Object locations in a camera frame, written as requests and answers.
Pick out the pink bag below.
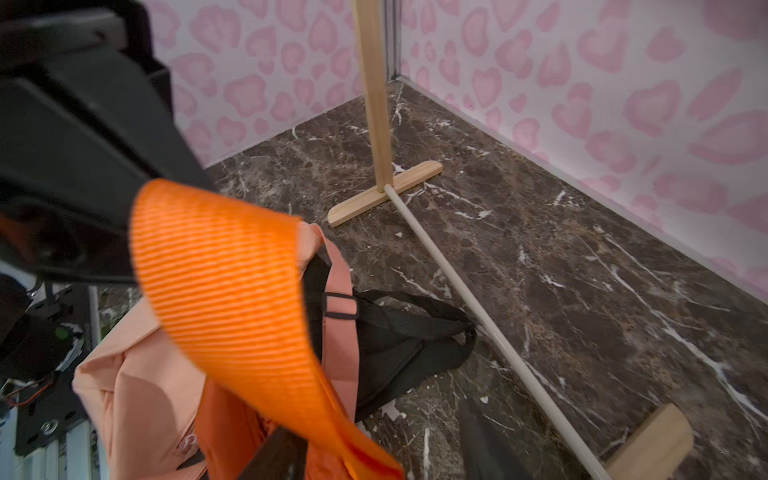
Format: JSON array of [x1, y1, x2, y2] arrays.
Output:
[[72, 221, 361, 480]]

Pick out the black bag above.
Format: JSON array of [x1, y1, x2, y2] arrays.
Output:
[[302, 251, 478, 424]]

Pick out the orange bag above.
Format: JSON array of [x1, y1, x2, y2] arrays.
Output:
[[129, 180, 404, 479]]

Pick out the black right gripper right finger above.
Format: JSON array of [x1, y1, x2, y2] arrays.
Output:
[[458, 399, 532, 480]]

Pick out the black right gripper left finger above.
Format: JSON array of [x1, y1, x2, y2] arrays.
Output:
[[238, 426, 308, 480]]

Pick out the wooden clothes rack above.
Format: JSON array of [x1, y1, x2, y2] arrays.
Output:
[[327, 1, 694, 479]]

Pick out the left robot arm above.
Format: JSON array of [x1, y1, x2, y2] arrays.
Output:
[[1, 1, 211, 285]]

